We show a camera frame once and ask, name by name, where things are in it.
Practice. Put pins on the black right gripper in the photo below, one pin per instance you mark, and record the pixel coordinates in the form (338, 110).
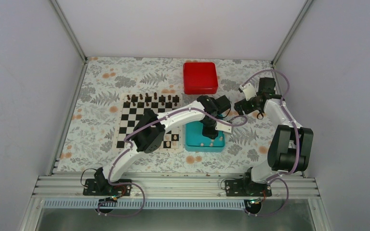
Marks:
(239, 108)

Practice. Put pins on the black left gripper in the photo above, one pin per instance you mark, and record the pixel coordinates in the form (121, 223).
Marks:
(207, 133)

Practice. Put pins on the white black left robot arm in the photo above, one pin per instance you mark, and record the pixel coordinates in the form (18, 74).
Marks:
(149, 132)

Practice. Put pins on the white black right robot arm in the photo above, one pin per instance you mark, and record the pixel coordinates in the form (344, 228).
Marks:
(290, 148)

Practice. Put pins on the teal square tray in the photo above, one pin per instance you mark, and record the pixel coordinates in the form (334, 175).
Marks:
(196, 142)

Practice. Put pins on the red square box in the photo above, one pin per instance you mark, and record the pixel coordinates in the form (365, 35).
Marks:
(200, 78)

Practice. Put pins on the black white chessboard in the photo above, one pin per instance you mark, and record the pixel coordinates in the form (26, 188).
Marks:
(129, 116)

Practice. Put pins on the floral patterned table mat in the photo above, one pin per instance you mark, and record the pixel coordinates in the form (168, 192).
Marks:
(88, 144)

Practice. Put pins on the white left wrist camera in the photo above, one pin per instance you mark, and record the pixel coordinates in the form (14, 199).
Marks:
(224, 126)

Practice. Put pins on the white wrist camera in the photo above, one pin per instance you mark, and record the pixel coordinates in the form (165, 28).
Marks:
(224, 126)
(248, 90)

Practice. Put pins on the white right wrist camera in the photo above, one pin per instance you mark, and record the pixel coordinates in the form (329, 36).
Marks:
(248, 90)

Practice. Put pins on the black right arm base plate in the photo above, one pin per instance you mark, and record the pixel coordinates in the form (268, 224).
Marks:
(239, 188)

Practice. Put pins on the aluminium right frame post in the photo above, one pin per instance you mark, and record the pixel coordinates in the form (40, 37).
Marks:
(291, 32)

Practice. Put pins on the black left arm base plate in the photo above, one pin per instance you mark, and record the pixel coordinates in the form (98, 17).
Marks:
(93, 188)

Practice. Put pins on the aluminium front rail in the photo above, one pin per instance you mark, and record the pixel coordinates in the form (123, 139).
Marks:
(166, 192)

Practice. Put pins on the aluminium corner frame post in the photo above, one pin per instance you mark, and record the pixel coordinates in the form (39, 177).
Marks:
(66, 25)

